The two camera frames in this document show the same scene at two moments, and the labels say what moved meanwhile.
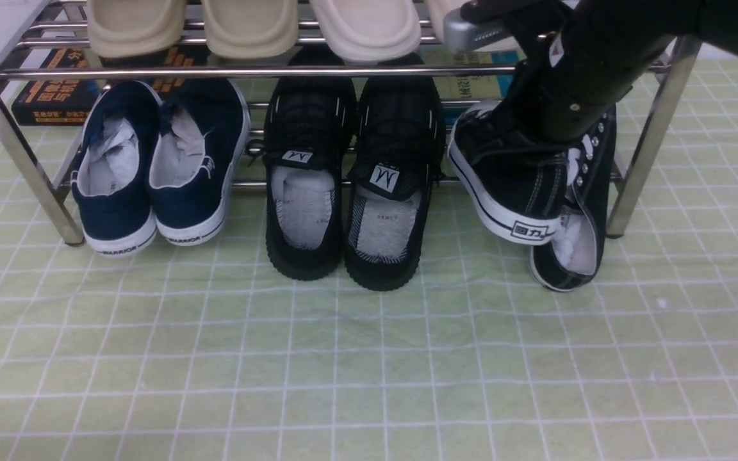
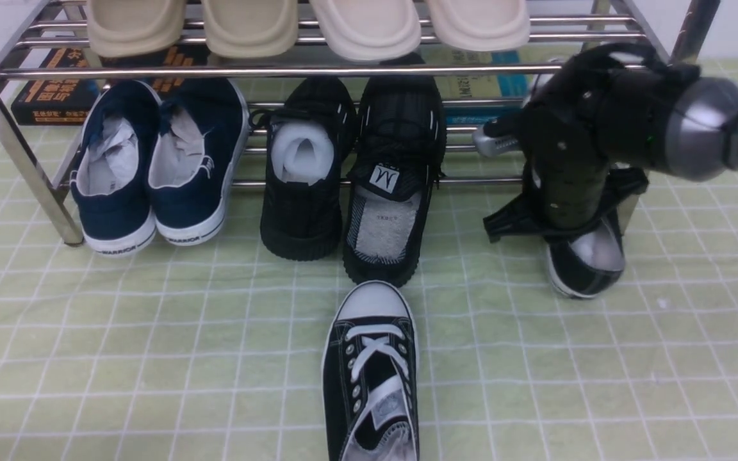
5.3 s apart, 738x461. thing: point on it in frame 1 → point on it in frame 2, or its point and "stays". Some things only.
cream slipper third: x=369 y=30 stays
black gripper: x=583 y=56 → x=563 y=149
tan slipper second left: x=251 y=29 stays
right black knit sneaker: x=398 y=146 stays
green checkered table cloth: x=669 y=352 stays
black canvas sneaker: x=514 y=178 → x=371 y=381
